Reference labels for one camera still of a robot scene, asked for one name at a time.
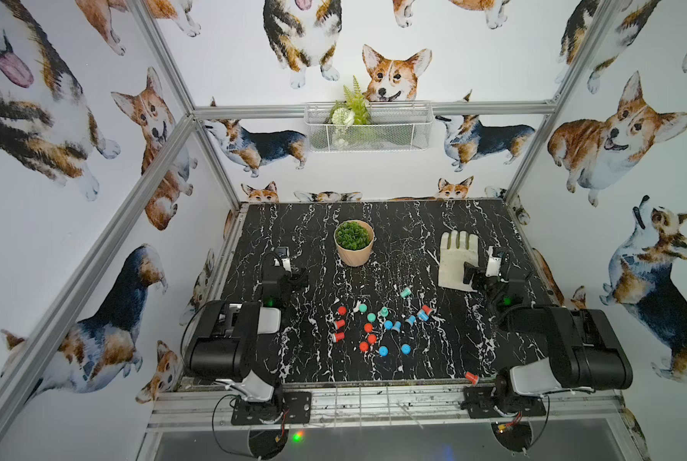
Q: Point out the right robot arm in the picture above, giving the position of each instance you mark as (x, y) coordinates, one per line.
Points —
(583, 352)

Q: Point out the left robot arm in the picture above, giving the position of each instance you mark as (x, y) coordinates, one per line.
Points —
(224, 344)

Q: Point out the beige plant pot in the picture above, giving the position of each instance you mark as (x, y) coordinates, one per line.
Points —
(356, 258)

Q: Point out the green fern with flower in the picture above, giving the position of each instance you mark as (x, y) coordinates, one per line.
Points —
(349, 118)

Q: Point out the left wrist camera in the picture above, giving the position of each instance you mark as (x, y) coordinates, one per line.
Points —
(283, 254)

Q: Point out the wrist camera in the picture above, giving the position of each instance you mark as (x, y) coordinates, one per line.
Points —
(283, 254)
(495, 257)

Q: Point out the white wire wall basket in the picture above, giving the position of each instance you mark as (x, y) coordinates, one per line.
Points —
(394, 127)

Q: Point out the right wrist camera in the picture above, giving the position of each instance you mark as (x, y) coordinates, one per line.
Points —
(495, 257)

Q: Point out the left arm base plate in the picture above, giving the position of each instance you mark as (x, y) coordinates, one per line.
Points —
(288, 407)

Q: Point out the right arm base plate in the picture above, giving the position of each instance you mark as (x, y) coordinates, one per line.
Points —
(489, 403)

